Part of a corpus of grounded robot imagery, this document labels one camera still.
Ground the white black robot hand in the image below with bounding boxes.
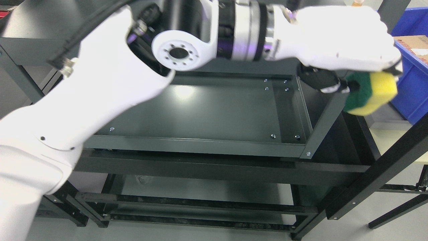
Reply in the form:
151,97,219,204
256,4,402,75

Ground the green yellow sponge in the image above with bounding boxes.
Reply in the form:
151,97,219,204
343,72,398,116

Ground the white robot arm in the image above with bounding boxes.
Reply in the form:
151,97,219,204
1,0,175,241

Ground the blue plastic bin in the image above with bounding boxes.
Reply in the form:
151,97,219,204
391,7,428,125

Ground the cardboard box in bin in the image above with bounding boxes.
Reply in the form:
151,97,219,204
394,35,428,65

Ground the grey metal shelving unit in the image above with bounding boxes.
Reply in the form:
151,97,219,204
0,0,412,240

